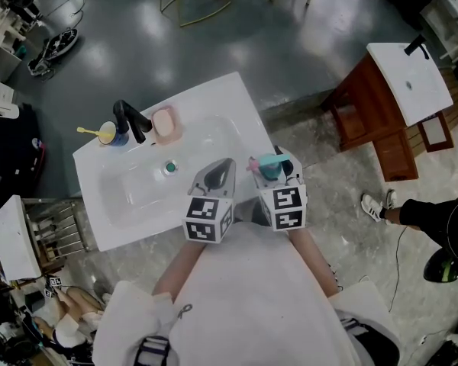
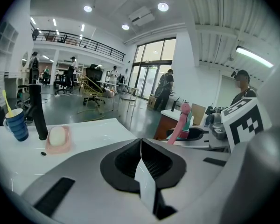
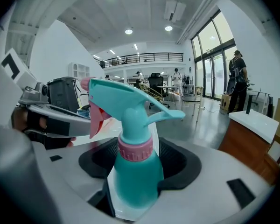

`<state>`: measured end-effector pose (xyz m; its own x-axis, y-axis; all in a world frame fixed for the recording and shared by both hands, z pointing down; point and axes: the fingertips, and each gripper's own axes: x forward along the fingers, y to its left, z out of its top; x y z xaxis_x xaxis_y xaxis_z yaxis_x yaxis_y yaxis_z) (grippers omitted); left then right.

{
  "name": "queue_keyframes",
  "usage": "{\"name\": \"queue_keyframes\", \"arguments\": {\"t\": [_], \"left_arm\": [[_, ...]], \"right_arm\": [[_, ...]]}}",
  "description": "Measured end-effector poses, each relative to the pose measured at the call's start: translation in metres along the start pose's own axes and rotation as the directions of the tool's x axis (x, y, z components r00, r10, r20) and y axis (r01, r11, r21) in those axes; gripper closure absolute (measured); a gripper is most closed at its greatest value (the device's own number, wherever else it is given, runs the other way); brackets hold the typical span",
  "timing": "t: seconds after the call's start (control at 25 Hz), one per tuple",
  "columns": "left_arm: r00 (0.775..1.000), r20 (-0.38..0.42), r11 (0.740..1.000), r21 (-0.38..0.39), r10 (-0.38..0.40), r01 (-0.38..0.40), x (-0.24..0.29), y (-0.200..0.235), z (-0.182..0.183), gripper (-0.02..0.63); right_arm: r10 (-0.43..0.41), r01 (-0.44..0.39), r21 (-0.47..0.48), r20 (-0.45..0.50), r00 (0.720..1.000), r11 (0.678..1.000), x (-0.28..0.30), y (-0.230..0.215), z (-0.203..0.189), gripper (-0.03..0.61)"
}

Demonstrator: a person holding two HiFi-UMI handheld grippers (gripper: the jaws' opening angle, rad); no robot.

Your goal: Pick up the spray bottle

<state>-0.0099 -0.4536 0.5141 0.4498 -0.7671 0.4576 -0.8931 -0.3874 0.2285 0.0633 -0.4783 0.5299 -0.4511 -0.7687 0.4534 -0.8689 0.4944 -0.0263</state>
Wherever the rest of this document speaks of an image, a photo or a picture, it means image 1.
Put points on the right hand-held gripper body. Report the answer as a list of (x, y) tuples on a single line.
[(288, 200)]

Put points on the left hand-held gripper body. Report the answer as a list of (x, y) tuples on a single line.
[(202, 212)]

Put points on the teal spray bottle pink nozzle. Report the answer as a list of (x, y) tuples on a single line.
[(271, 172)]

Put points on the person's right forearm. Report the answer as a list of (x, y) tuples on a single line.
[(313, 257)]

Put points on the person's left forearm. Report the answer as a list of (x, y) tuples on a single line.
[(179, 269)]

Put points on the green sink drain plug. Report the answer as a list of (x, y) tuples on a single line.
[(171, 167)]

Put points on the white ceramic sink basin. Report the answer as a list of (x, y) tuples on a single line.
[(145, 196)]

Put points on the pink soap dish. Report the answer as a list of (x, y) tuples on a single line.
[(166, 124)]

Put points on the person's white shirt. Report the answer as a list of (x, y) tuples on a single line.
[(252, 299)]

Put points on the blue cup yellow inside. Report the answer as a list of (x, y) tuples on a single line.
[(116, 139)]

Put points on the black sink faucet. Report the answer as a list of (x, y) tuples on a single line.
[(131, 118)]

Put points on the brown wooden cabinet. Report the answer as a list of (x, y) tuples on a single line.
[(366, 105)]

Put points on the yellow toothbrush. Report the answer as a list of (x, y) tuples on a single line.
[(88, 130)]

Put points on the metal rack under sink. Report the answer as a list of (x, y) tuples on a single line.
[(57, 227)]

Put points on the black glossy helmet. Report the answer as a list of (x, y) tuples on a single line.
[(440, 267)]

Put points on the white sink on wooden cabinet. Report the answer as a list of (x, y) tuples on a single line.
[(416, 86)]

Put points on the white sink counter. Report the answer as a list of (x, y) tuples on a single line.
[(7, 238)]

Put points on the black case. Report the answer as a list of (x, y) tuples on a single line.
[(11, 158)]

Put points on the short black faucet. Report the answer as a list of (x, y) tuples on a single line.
[(415, 47)]

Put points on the black and white bag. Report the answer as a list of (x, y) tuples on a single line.
[(55, 50)]

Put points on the white cabinet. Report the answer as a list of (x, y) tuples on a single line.
[(452, 21)]

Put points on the white shelf unit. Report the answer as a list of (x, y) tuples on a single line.
[(0, 40)]

